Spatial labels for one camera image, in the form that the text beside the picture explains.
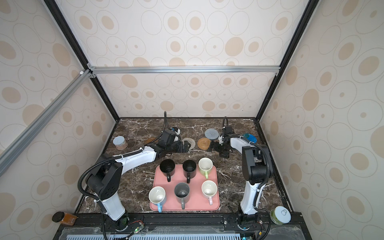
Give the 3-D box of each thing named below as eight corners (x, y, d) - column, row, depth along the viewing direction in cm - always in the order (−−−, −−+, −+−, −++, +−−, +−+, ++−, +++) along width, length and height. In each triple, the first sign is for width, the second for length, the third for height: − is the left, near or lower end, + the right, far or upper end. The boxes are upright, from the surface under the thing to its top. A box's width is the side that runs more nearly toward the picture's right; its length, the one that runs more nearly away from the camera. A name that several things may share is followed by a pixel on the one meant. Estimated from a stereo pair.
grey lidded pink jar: (114, 149, 103) (111, 145, 99) (118, 140, 108) (115, 135, 104) (125, 149, 103) (122, 145, 99) (129, 140, 108) (126, 135, 104)
